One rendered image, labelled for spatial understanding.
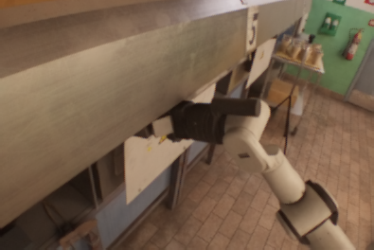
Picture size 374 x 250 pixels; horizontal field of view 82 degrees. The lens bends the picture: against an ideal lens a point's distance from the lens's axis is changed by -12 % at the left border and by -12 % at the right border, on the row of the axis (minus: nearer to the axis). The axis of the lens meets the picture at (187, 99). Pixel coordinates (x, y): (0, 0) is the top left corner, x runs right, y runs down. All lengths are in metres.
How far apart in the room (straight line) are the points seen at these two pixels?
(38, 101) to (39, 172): 0.08
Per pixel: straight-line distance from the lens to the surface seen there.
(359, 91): 4.78
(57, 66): 0.28
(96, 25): 0.32
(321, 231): 0.64
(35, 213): 1.13
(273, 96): 3.13
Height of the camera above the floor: 1.76
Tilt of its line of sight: 32 degrees down
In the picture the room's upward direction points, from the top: 9 degrees clockwise
